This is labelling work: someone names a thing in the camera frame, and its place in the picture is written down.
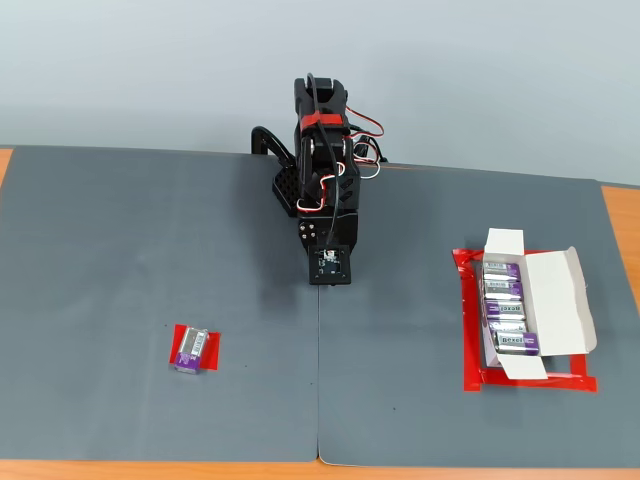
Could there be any red tape frame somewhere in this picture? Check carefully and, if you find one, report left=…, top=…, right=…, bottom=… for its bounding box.
left=452, top=246, right=600, bottom=395

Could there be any red white servo wire bundle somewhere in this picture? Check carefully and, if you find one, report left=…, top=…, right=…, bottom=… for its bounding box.
left=347, top=103, right=387, bottom=180

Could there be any grey table mat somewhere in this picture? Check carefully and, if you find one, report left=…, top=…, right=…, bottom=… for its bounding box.
left=0, top=145, right=321, bottom=464
left=317, top=162, right=640, bottom=469

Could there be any white cardboard box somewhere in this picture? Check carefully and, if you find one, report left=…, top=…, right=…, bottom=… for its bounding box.
left=480, top=227, right=599, bottom=381

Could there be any black gripper camera module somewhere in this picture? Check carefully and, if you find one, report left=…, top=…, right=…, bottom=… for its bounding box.
left=308, top=244, right=352, bottom=287

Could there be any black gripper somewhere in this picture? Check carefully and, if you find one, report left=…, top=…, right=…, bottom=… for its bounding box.
left=298, top=159, right=362, bottom=250

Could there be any red tape patch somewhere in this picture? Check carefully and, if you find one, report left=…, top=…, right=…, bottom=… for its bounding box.
left=168, top=323, right=222, bottom=372

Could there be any red tape band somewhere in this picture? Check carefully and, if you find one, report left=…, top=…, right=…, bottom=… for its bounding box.
left=299, top=113, right=350, bottom=128

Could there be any black power cable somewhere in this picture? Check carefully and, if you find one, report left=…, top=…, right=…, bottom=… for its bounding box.
left=349, top=130, right=390, bottom=165

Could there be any purple silver battery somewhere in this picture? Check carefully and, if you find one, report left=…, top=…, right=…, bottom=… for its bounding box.
left=487, top=319, right=529, bottom=335
left=174, top=325, right=209, bottom=375
left=492, top=330, right=542, bottom=357
left=482, top=261, right=522, bottom=282
left=483, top=299, right=525, bottom=322
left=483, top=280, right=524, bottom=301

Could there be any black table clamp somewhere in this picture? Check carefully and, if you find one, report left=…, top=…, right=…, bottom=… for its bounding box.
left=250, top=126, right=296, bottom=171

